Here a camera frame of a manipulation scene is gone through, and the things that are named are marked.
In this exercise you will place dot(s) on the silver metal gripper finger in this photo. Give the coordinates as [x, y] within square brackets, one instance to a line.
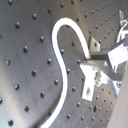
[114, 57]

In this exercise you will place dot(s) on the small grey clip mount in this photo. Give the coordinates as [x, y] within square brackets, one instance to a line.
[94, 45]

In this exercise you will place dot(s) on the white clip at edge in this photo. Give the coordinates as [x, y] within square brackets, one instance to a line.
[123, 22]

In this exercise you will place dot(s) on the white cable clip bracket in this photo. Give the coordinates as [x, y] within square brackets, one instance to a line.
[96, 73]

